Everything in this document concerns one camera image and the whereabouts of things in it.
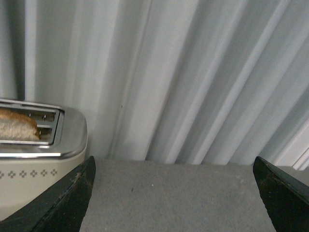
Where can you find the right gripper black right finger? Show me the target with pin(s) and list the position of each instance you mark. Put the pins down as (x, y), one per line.
(286, 199)

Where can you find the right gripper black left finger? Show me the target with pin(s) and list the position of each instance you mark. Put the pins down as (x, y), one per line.
(61, 208)

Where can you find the slice of brown bread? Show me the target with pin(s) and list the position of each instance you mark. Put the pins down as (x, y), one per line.
(17, 127)

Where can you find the beige and chrome toaster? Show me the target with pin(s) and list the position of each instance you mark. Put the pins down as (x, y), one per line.
(27, 169)

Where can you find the grey curtain backdrop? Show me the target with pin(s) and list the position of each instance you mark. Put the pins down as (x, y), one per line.
(175, 81)

